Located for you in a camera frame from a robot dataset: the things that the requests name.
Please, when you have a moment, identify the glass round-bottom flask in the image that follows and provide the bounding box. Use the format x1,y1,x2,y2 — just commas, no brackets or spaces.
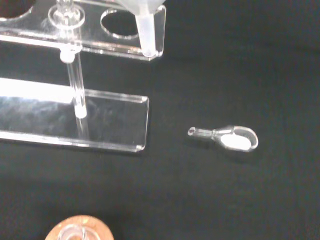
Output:
58,223,89,240

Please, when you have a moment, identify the clear acrylic funnel stand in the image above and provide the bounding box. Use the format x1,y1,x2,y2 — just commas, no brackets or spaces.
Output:
0,0,167,154

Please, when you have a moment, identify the black table cloth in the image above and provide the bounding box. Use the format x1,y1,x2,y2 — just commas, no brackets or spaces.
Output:
0,0,320,240

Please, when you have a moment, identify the round cork ring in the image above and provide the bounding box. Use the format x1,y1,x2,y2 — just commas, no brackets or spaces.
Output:
44,215,115,240

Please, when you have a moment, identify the small glass weighing funnel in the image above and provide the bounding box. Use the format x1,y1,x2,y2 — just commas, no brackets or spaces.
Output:
187,125,259,153

